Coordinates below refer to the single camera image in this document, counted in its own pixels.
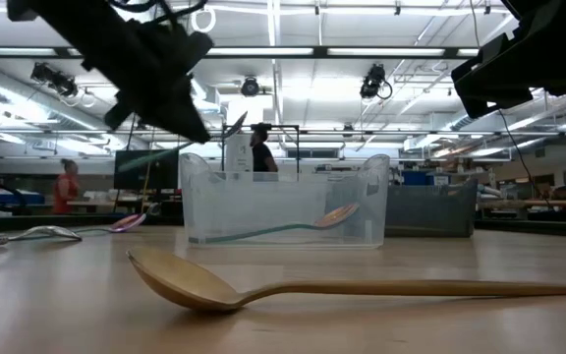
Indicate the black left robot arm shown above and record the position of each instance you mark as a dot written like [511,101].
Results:
[67,19]

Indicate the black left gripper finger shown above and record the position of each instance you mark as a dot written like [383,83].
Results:
[157,108]
[187,108]

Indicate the white board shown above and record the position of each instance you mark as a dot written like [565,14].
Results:
[238,152]

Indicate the gold spoon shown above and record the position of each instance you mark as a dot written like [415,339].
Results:
[185,282]

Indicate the grey plastic bin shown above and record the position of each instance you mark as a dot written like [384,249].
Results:
[430,211]

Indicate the person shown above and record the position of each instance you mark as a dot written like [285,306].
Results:
[66,189]
[263,157]

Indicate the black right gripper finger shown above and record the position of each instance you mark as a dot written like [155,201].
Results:
[494,96]
[499,64]

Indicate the black metal frame stand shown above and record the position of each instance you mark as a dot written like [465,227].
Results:
[288,127]

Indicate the black monitor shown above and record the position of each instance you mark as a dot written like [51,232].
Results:
[160,179]

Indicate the black ceiling camera cluster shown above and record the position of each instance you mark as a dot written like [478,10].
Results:
[54,78]

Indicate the black overhead light bar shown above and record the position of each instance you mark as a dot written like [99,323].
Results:
[320,52]

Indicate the blue storage bin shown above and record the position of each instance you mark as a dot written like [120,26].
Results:
[17,197]

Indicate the clear plastic bin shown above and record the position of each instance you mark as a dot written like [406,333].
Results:
[293,176]
[243,206]

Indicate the round black ceiling camera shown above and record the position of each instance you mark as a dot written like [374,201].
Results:
[250,87]

